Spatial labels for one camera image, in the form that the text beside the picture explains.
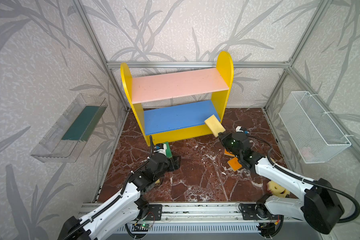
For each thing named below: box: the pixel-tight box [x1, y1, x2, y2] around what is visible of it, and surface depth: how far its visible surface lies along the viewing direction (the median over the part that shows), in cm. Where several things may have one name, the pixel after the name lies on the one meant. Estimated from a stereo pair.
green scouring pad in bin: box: [61, 105, 108, 142], surface depth 68 cm
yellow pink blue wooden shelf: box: [120, 51, 234, 147], surface depth 82 cm
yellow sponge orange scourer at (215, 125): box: [204, 114, 226, 138], surface depth 85 cm
